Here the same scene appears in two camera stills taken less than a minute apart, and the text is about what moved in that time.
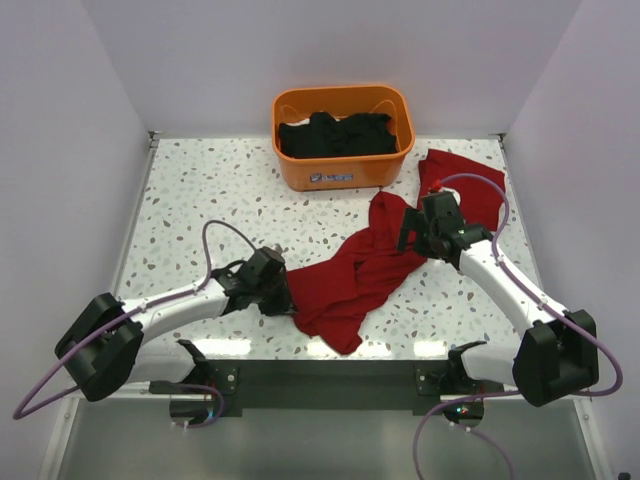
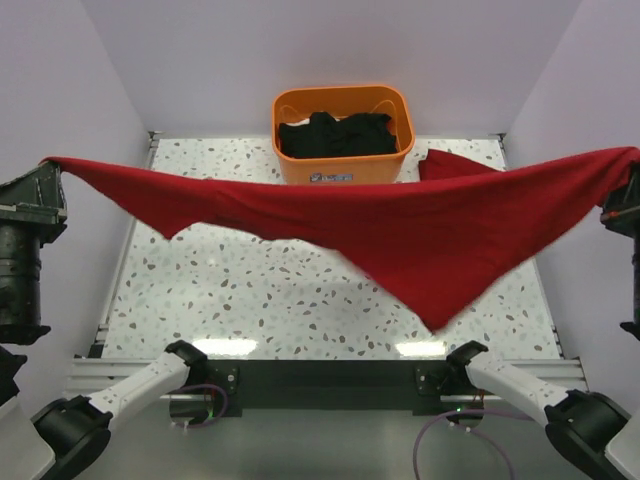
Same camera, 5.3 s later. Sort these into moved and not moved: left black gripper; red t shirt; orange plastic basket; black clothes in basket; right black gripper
Moved: red t shirt; right black gripper; left black gripper
Not moved: orange plastic basket; black clothes in basket
